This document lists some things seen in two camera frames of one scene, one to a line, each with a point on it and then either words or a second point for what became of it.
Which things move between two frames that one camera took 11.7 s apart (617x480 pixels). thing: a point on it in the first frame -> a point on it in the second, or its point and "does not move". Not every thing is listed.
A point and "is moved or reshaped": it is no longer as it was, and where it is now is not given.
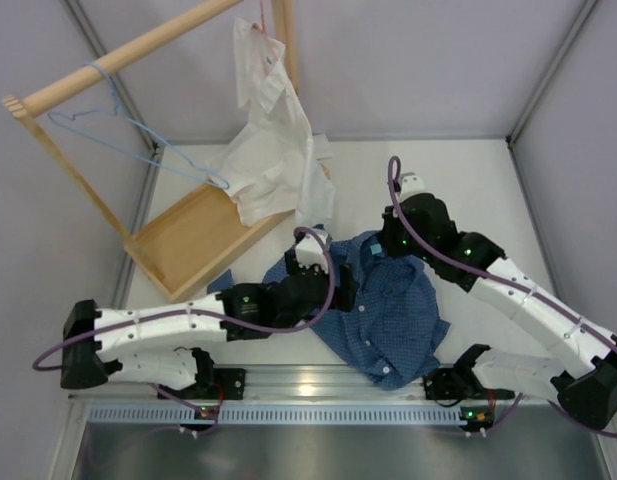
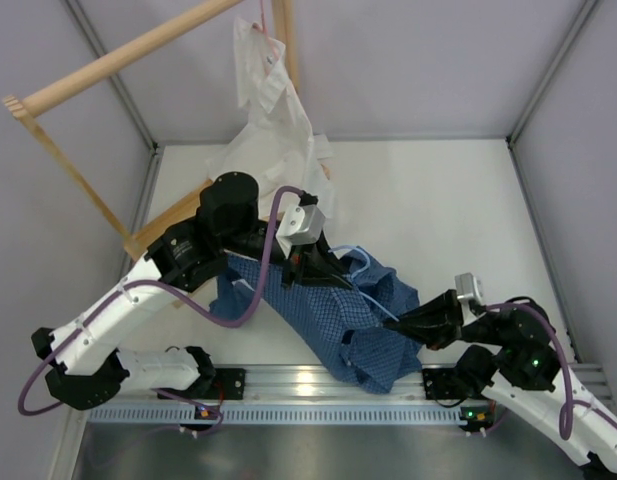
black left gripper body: x=342 y=294 -> x=250 y=243
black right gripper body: x=395 y=241 -> x=479 y=329
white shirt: x=273 y=163 does not move
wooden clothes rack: x=206 y=234 does not move
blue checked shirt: x=393 y=332 is moved or reshaped
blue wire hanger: x=226 y=183 -> x=360 y=273
